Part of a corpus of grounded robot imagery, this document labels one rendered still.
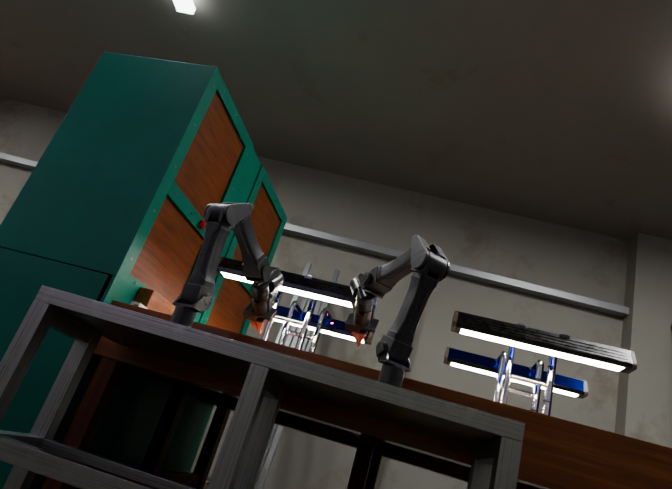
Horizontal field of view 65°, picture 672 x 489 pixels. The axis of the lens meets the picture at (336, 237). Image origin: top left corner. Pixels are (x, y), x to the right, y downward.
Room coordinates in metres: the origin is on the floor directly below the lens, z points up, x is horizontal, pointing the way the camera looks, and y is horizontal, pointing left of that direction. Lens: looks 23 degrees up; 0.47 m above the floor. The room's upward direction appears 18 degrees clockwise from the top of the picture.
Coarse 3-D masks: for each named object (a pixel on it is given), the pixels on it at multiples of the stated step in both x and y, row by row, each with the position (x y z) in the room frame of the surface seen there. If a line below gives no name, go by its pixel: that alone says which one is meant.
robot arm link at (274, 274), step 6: (264, 270) 1.67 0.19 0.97; (270, 270) 1.75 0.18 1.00; (276, 270) 1.75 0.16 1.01; (246, 276) 1.72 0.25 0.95; (264, 276) 1.68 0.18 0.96; (270, 276) 1.70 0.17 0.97; (276, 276) 1.76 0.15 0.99; (282, 276) 1.77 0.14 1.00; (264, 282) 1.69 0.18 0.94; (276, 282) 1.75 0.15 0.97; (282, 282) 1.79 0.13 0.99
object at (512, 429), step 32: (96, 320) 1.39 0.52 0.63; (128, 320) 1.32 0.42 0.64; (160, 320) 1.30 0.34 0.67; (160, 352) 1.68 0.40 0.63; (192, 352) 1.42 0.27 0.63; (224, 352) 1.27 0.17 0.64; (256, 352) 1.26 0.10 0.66; (288, 384) 1.46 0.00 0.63; (320, 384) 1.26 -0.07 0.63; (352, 384) 1.22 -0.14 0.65; (384, 384) 1.21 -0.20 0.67; (384, 416) 1.50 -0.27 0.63; (416, 416) 1.29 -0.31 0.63; (448, 416) 1.19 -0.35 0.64; (480, 416) 1.18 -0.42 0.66
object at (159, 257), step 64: (128, 64) 1.91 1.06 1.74; (192, 64) 1.84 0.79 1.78; (64, 128) 1.94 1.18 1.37; (128, 128) 1.87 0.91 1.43; (192, 128) 1.84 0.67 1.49; (64, 192) 1.90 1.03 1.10; (128, 192) 1.84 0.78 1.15; (192, 192) 2.05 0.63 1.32; (256, 192) 2.57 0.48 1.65; (64, 256) 1.87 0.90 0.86; (128, 256) 1.83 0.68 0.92; (192, 256) 2.25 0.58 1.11
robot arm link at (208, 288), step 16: (208, 208) 1.48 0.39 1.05; (224, 208) 1.45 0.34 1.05; (208, 224) 1.48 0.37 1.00; (224, 224) 1.47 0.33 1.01; (208, 240) 1.48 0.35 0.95; (224, 240) 1.50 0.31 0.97; (208, 256) 1.48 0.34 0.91; (208, 272) 1.49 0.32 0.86; (192, 288) 1.49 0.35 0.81; (208, 288) 1.50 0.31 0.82; (192, 304) 1.50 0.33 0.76
